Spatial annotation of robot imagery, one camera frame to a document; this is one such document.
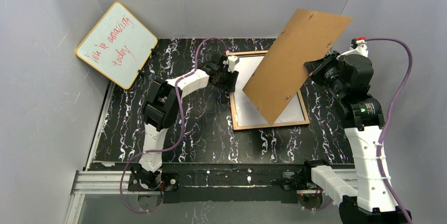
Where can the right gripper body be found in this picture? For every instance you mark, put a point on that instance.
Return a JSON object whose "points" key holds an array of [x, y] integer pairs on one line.
{"points": [[317, 69]]}

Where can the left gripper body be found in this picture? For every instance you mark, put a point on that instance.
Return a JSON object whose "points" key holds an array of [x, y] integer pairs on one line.
{"points": [[226, 77]]}

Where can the brown backing board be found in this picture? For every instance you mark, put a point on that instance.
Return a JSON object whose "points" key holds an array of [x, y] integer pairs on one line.
{"points": [[307, 37]]}

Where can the landscape photo print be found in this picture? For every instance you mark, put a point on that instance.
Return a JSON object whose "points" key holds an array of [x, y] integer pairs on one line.
{"points": [[244, 103]]}

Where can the wooden picture frame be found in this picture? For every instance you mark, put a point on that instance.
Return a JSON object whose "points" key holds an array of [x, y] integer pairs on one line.
{"points": [[269, 126]]}

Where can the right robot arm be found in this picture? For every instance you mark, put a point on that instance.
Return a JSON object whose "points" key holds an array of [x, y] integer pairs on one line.
{"points": [[372, 200]]}

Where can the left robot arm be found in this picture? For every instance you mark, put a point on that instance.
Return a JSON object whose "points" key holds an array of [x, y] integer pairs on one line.
{"points": [[164, 102]]}

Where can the white board yellow rim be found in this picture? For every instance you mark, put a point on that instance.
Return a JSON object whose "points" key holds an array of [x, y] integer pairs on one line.
{"points": [[118, 46]]}

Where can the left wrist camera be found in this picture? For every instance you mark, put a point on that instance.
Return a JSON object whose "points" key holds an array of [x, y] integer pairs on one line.
{"points": [[231, 61]]}

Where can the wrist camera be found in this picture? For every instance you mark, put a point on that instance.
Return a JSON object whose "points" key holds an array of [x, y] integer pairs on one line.
{"points": [[358, 46], [231, 61]]}

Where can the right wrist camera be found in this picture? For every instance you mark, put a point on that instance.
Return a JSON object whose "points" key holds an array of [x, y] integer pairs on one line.
{"points": [[358, 46]]}

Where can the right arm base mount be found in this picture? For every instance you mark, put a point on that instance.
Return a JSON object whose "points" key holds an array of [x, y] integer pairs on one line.
{"points": [[294, 181]]}

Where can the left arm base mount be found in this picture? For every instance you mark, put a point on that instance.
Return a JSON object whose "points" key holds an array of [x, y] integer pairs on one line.
{"points": [[157, 182]]}

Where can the aluminium rail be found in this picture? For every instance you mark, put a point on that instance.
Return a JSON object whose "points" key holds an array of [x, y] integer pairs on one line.
{"points": [[205, 182]]}

